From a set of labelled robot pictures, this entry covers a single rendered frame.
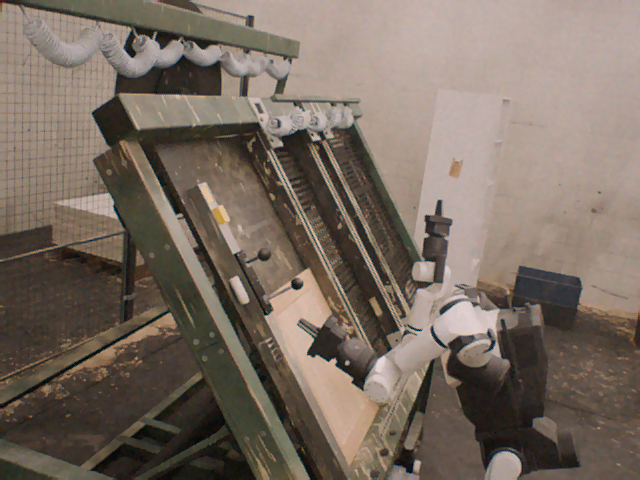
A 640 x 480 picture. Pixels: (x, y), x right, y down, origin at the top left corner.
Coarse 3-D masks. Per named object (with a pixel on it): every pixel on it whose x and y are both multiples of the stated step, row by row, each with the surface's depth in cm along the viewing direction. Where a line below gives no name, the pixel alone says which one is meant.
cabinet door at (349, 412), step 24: (312, 288) 221; (288, 312) 199; (312, 312) 213; (288, 336) 192; (312, 360) 199; (312, 384) 193; (336, 384) 207; (336, 408) 200; (360, 408) 215; (336, 432) 193; (360, 432) 206
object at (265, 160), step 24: (264, 120) 222; (264, 144) 222; (264, 168) 224; (288, 192) 224; (288, 216) 225; (312, 240) 224; (312, 264) 225; (336, 288) 225; (336, 312) 226; (360, 336) 226
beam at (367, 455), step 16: (432, 304) 345; (416, 384) 262; (384, 416) 220; (400, 416) 233; (368, 432) 210; (400, 432) 227; (368, 448) 199; (352, 464) 191; (368, 464) 195; (384, 464) 205
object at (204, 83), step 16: (160, 0) 235; (176, 0) 244; (144, 32) 229; (128, 48) 222; (160, 48) 240; (176, 64) 251; (192, 64) 265; (128, 80) 225; (144, 80) 234; (160, 80) 243; (176, 80) 254; (192, 80) 266; (208, 80) 280; (144, 144) 243; (160, 176) 258
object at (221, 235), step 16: (192, 192) 179; (208, 208) 179; (208, 224) 180; (224, 224) 182; (224, 240) 179; (224, 256) 180; (240, 272) 180; (256, 304) 180; (256, 320) 181; (272, 320) 183; (272, 336) 180; (288, 352) 183; (288, 368) 181; (288, 384) 182; (304, 384) 183; (304, 400) 181; (304, 416) 182; (320, 416) 184; (320, 432) 182; (320, 448) 183; (336, 448) 184; (336, 464) 182
